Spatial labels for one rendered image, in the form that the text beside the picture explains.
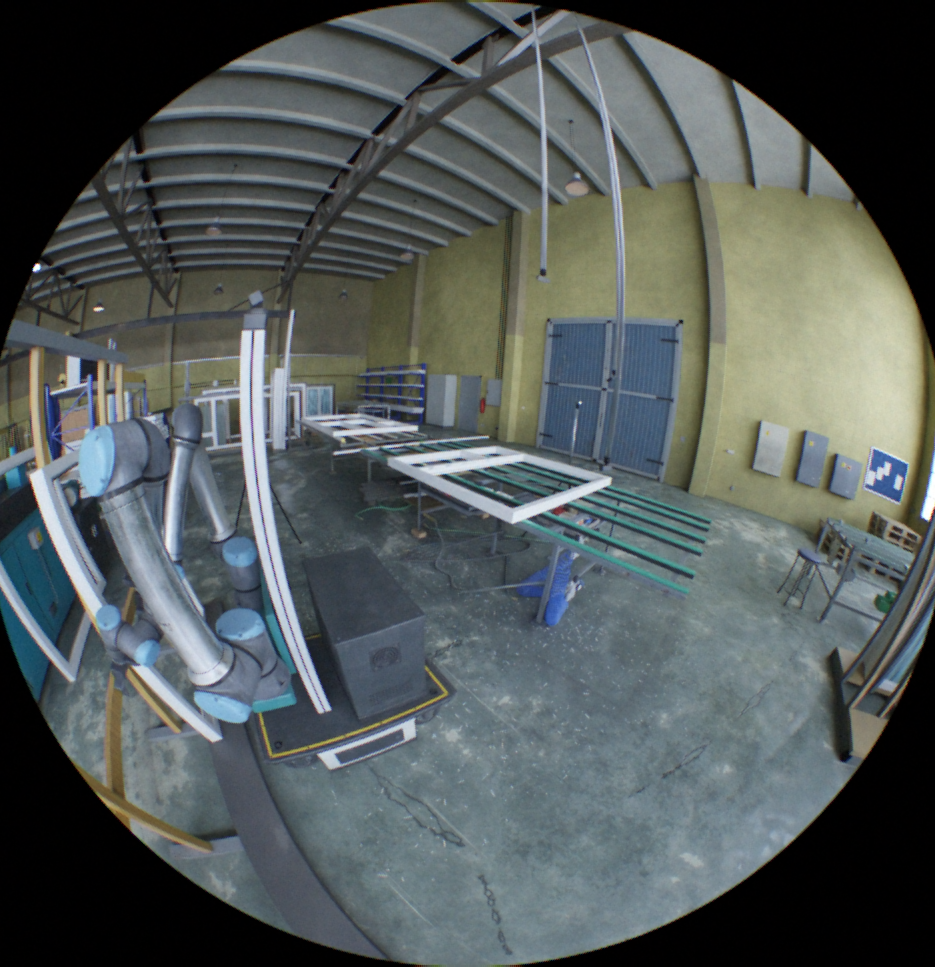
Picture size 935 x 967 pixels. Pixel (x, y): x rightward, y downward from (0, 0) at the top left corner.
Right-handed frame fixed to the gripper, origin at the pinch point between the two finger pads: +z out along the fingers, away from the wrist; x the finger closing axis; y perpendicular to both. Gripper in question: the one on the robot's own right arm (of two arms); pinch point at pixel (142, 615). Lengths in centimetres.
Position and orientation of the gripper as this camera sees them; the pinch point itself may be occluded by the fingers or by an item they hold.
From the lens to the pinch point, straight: 161.5
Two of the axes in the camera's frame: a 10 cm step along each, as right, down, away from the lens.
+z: -2.7, 9.6, -0.8
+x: -7.2, -1.5, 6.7
